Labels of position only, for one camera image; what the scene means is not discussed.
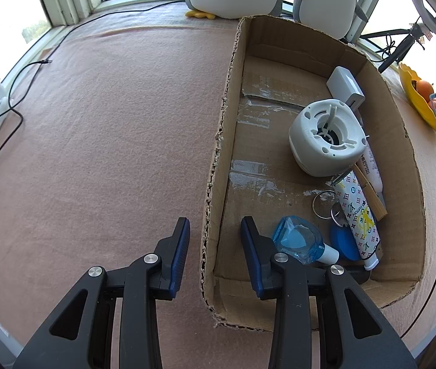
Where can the cardboard box tray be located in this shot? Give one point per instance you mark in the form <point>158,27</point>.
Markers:
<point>278,67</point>

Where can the blue round disc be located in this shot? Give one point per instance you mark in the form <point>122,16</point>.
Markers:
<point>342,240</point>

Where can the silver key with ring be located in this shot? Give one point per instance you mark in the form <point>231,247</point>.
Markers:
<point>326,205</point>

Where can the black tripod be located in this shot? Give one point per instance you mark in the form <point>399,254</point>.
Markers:
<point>398,43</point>

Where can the pink felt table mat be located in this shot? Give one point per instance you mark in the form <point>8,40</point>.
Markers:
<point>113,145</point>

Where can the patterned white tube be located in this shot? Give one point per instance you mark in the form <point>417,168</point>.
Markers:
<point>359,219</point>

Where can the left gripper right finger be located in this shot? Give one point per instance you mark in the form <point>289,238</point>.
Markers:
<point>258,251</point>

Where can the yellow fruit tray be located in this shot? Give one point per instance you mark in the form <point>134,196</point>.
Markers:
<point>408,79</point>

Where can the pink cream tube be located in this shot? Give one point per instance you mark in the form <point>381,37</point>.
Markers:
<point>367,164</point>

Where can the clear blue spray bottle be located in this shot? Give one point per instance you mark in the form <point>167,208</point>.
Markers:
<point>301,239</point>

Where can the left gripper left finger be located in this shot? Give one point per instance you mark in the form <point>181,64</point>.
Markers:
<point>172,252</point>

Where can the white charger plug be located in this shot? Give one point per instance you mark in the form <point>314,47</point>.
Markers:
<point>343,86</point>

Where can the white round plastic device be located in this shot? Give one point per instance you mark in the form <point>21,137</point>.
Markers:
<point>326,138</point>

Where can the wooden clothespin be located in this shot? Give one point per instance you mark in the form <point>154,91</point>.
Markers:
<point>374,202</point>

